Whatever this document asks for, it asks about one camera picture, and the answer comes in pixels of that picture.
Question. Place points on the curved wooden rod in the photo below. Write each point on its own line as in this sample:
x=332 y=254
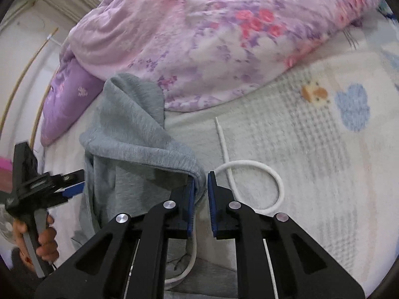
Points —
x=23 y=74
x=40 y=115

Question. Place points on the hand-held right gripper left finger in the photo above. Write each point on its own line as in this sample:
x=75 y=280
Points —
x=190 y=207

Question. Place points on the teal pillow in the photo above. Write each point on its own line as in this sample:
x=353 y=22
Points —
x=386 y=11

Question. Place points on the person's left forearm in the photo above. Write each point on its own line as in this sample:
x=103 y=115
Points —
x=21 y=268

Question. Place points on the grey hoodie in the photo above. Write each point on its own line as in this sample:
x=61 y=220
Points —
x=131 y=130

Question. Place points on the person's left hand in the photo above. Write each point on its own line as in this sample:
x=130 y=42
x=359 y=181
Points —
x=47 y=246

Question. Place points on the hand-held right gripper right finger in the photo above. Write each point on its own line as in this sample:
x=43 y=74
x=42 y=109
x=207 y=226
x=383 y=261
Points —
x=212 y=207

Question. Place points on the pink object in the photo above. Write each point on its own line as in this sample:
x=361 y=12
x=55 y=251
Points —
x=6 y=163

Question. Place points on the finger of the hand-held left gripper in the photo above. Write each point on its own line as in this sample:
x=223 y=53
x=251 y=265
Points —
x=70 y=177
x=74 y=190

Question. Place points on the purple floral quilt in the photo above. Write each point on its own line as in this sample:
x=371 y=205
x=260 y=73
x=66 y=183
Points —
x=187 y=37

